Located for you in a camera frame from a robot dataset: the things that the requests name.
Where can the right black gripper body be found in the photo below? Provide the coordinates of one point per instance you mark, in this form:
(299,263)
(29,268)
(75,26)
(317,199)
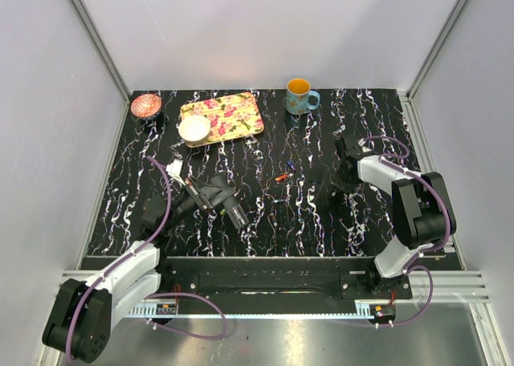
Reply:
(344,184)

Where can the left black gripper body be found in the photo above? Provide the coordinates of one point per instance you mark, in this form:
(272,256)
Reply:
(185,205)

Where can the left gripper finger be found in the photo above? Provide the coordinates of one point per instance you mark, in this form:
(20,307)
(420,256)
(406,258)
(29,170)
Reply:
(217,192)
(196,194)

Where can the black remote control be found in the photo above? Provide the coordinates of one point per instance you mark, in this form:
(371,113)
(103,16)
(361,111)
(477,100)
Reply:
(237,215)

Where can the black remote battery cover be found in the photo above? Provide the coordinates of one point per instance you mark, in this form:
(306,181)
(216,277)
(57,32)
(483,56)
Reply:
(316,175)

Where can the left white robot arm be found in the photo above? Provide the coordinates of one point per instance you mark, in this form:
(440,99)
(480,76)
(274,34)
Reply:
(85,312)

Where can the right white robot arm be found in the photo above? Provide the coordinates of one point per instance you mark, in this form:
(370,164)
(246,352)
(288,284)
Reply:
(422,215)

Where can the blue purple battery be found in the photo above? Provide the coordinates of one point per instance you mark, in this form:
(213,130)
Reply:
(291,166)

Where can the cream white bowl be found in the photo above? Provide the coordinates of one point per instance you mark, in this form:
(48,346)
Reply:
(194,130)

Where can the floral rectangular tray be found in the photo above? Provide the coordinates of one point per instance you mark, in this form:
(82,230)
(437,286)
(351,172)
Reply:
(230,117)

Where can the blue mug orange inside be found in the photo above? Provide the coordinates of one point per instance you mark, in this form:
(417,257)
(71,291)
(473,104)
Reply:
(300,98)

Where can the red patterned bowl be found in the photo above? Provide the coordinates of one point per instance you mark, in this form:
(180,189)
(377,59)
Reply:
(146,106)

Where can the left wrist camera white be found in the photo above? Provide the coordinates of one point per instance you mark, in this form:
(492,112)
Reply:
(174,171)

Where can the aluminium frame rail front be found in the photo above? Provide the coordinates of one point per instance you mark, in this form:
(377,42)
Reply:
(460,287)

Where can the right aluminium frame post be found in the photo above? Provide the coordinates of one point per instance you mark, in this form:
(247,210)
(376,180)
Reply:
(444,34)

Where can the aluminium frame post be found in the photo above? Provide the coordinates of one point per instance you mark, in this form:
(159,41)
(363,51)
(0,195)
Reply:
(444,34)
(86,21)

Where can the left aluminium frame post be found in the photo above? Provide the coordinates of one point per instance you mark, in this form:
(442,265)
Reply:
(86,21)

